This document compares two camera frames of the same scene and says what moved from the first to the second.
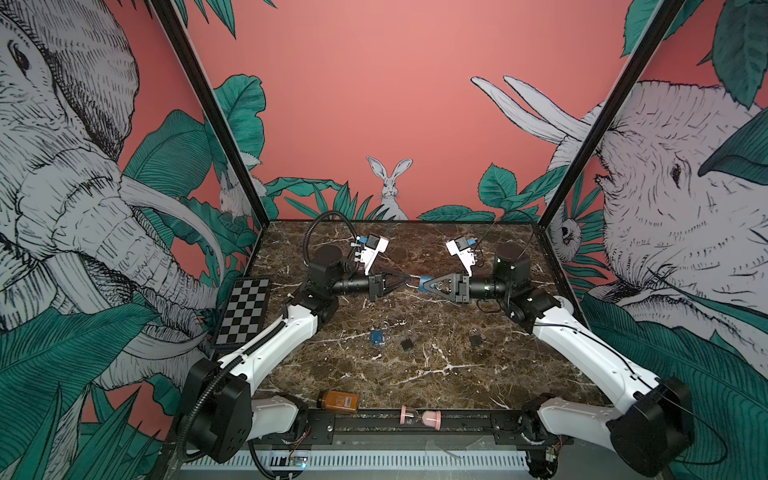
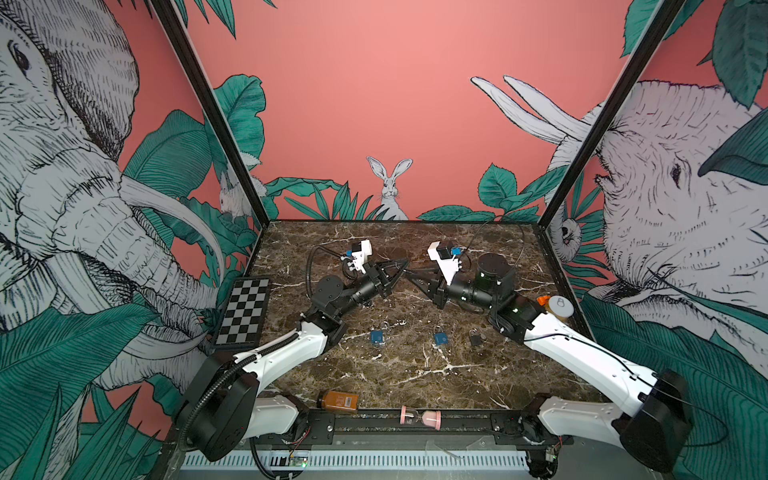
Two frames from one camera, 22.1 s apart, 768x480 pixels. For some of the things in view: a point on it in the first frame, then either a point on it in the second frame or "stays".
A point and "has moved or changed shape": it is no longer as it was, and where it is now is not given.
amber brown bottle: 340,400 stays
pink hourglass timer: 430,418 stays
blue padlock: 423,279 has moved or changed shape
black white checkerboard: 245,312 stays
